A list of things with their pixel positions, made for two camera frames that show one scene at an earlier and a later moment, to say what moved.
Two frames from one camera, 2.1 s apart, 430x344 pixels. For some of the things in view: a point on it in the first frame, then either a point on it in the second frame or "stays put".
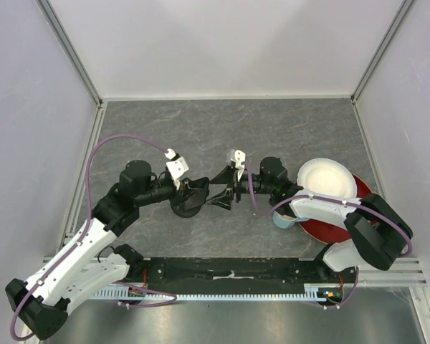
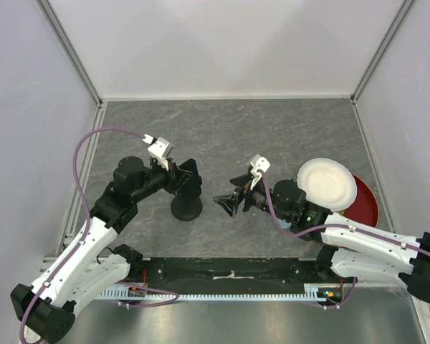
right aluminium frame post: (389, 38) stays put
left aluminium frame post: (69, 49) stays put
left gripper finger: (193, 211) to (191, 188)
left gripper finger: (200, 185) to (188, 169)
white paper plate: (328, 176) stays put
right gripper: (228, 175) to (229, 203)
